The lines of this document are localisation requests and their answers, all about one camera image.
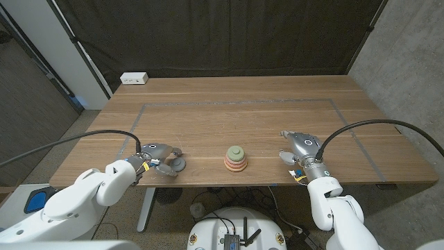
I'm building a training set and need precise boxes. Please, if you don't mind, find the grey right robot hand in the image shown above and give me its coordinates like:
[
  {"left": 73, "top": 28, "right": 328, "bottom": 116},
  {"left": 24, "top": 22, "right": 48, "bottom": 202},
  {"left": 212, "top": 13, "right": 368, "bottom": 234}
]
[{"left": 279, "top": 130, "right": 331, "bottom": 183}]

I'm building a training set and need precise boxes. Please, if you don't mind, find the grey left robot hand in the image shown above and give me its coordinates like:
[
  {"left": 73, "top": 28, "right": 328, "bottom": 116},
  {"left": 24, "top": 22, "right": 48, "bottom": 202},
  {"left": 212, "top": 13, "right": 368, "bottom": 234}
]
[{"left": 125, "top": 142, "right": 183, "bottom": 178}]

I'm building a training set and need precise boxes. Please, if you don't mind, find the grey toy disc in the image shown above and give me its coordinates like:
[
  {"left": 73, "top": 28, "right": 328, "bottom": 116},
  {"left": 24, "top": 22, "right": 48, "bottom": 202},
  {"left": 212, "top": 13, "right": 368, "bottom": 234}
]
[{"left": 171, "top": 156, "right": 187, "bottom": 173}]

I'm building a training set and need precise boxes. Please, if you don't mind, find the green toy disc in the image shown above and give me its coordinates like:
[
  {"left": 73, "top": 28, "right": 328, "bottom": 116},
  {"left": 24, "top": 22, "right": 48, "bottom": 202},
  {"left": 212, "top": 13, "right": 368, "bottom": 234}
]
[{"left": 226, "top": 145, "right": 246, "bottom": 163}]

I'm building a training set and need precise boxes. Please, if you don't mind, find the pink toy disc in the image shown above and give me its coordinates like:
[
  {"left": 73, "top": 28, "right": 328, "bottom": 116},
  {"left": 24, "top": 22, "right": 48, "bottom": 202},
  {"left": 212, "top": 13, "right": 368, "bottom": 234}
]
[{"left": 224, "top": 155, "right": 248, "bottom": 167}]

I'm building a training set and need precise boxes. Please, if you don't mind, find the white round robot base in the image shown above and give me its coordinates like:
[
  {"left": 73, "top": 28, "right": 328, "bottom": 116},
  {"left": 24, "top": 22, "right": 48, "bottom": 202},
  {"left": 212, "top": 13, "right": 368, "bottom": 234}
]
[{"left": 186, "top": 206, "right": 288, "bottom": 250}]

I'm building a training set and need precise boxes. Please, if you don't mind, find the black round floor fan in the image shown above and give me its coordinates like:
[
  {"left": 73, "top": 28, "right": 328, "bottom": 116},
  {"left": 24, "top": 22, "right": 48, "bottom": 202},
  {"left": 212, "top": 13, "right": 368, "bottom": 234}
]
[{"left": 155, "top": 187, "right": 184, "bottom": 205}]

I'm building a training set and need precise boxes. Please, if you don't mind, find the grey round floor object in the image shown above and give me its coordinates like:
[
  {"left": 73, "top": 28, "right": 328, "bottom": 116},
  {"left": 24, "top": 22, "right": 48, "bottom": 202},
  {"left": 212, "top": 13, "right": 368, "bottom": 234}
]
[{"left": 189, "top": 202, "right": 206, "bottom": 219}]

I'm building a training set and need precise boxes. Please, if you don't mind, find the white power strip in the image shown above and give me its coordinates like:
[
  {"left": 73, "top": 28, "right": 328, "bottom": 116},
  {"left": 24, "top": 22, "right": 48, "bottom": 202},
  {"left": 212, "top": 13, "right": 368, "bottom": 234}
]
[{"left": 119, "top": 72, "right": 149, "bottom": 85}]

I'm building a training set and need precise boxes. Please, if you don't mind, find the black box on floor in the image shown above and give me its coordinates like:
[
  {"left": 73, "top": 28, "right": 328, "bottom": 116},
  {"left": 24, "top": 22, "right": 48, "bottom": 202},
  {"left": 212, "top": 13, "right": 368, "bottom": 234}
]
[{"left": 287, "top": 229, "right": 322, "bottom": 250}]

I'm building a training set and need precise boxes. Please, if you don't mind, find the grey radio module with antennas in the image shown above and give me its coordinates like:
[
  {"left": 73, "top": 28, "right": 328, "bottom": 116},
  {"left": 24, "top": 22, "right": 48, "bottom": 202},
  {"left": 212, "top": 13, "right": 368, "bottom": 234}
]
[{"left": 221, "top": 217, "right": 263, "bottom": 250}]

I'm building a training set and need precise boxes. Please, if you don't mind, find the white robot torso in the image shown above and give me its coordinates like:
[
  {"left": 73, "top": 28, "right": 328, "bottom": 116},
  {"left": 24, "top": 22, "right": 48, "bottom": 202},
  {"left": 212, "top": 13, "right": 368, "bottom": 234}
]
[{"left": 0, "top": 238, "right": 444, "bottom": 250}]

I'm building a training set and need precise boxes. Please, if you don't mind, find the blue foot pedal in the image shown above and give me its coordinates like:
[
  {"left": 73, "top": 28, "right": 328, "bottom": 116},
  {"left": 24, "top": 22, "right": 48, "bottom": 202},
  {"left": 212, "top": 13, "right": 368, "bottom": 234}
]
[{"left": 24, "top": 186, "right": 58, "bottom": 214}]

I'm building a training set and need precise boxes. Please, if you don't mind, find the black backdrop stand pole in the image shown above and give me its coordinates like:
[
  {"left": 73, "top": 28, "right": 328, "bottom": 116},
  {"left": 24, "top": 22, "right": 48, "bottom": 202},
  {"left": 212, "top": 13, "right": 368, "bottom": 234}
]
[
  {"left": 345, "top": 0, "right": 389, "bottom": 74},
  {"left": 46, "top": 0, "right": 114, "bottom": 100}
]

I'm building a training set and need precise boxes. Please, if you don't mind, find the white floor platform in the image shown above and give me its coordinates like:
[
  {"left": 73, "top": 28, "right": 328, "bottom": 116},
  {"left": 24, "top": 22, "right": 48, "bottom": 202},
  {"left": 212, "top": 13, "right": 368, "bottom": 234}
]
[{"left": 0, "top": 183, "right": 49, "bottom": 230}]

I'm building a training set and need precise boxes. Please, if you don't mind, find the left arm thick black cable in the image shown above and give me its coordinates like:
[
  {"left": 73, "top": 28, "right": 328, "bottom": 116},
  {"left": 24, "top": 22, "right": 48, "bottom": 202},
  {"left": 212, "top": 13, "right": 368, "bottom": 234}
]
[{"left": 0, "top": 129, "right": 142, "bottom": 167}]

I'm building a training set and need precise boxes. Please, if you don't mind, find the arm thick black cable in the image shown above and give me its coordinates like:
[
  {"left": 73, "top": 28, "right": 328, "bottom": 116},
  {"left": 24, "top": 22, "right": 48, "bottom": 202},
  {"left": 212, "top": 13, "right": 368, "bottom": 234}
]
[
  {"left": 0, "top": 129, "right": 142, "bottom": 167},
  {"left": 314, "top": 119, "right": 444, "bottom": 161}
]

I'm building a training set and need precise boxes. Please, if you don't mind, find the right arm thick black cable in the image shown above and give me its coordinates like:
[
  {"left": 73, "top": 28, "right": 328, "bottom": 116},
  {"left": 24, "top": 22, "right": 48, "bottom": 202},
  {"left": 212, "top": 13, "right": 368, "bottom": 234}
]
[{"left": 314, "top": 119, "right": 444, "bottom": 161}]

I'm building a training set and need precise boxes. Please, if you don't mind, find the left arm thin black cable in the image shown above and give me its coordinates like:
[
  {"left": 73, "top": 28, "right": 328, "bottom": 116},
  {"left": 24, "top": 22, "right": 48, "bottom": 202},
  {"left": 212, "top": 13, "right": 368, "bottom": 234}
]
[{"left": 91, "top": 206, "right": 109, "bottom": 240}]

